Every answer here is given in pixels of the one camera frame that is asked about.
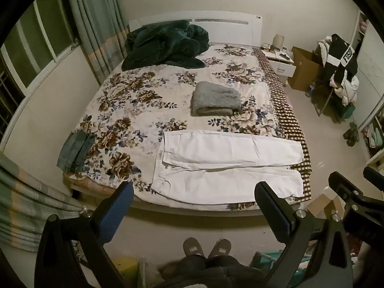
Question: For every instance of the folded denim garment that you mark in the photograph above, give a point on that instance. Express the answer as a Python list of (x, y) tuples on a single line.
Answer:
[(75, 151)]

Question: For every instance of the black phone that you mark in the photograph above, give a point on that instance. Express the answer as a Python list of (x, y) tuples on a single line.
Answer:
[(284, 56)]

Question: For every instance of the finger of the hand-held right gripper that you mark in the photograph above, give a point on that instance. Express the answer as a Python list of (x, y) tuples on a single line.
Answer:
[(340, 183), (373, 177)]

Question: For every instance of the chair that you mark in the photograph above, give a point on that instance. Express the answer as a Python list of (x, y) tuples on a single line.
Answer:
[(327, 102)]

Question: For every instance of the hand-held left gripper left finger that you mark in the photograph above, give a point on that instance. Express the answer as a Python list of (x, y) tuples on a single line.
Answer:
[(120, 207)]

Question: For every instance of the white puffer jacket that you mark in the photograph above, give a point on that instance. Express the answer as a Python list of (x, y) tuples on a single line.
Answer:
[(348, 91)]

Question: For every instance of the folded grey blanket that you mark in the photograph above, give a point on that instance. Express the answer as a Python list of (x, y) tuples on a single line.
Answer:
[(214, 97)]

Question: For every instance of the person's dark clothing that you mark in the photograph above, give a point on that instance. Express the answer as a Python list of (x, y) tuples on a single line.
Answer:
[(210, 273)]

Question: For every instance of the white pants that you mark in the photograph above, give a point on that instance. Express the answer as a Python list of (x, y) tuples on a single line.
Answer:
[(225, 186)]

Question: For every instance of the white jar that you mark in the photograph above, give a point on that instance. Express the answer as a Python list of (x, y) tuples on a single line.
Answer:
[(278, 42)]

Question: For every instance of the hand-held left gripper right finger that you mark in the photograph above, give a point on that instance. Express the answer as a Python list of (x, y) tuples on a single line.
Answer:
[(270, 207)]

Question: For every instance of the small cardboard box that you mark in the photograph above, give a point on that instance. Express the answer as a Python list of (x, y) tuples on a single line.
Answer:
[(322, 205)]

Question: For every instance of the teal plastic object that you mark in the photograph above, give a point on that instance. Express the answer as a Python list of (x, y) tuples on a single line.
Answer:
[(270, 259)]

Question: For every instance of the floral bed sheet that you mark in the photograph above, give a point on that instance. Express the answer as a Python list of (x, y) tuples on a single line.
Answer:
[(135, 96)]

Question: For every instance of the person's left grey shoe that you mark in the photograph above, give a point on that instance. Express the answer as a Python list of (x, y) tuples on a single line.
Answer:
[(193, 247)]

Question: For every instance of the yellow object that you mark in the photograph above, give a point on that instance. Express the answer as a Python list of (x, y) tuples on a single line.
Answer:
[(127, 271)]

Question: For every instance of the dark green slippers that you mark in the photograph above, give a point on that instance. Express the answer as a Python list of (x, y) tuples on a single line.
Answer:
[(351, 135)]

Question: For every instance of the black and white jacket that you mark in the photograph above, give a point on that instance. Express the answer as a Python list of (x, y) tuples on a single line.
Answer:
[(342, 57)]

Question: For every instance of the window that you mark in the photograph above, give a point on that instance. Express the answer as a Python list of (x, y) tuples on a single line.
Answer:
[(39, 45)]

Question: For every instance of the white wardrobe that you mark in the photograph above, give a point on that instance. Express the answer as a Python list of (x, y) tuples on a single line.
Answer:
[(372, 120)]

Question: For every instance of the large cardboard box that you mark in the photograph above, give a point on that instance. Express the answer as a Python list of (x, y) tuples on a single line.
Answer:
[(306, 69)]

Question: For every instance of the dark green comforter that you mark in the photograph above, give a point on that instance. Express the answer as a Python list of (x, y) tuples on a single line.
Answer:
[(168, 45)]

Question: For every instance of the white nightstand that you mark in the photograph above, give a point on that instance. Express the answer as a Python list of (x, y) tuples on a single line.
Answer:
[(283, 66)]

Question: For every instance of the green striped curtain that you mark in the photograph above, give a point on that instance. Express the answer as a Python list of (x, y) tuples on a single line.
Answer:
[(30, 198), (96, 27)]

